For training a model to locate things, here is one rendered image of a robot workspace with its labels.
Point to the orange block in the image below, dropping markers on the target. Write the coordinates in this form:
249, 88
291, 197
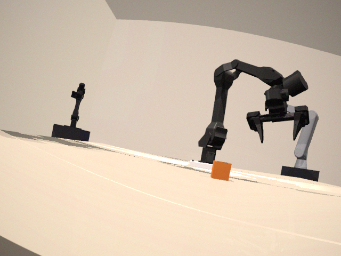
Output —
221, 170

